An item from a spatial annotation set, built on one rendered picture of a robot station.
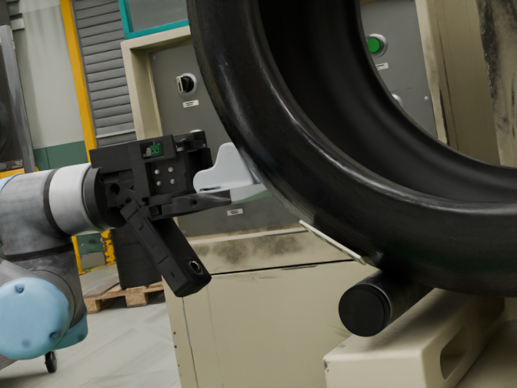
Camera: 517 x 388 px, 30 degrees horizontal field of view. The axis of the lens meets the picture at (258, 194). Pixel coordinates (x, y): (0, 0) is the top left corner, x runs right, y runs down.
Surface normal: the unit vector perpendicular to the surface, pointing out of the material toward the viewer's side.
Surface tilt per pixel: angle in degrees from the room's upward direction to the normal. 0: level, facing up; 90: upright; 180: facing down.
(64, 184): 61
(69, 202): 87
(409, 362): 90
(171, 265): 87
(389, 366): 90
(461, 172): 81
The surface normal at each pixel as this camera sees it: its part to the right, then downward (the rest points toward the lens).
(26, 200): -0.44, -0.12
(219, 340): -0.42, 0.12
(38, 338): 0.08, 0.04
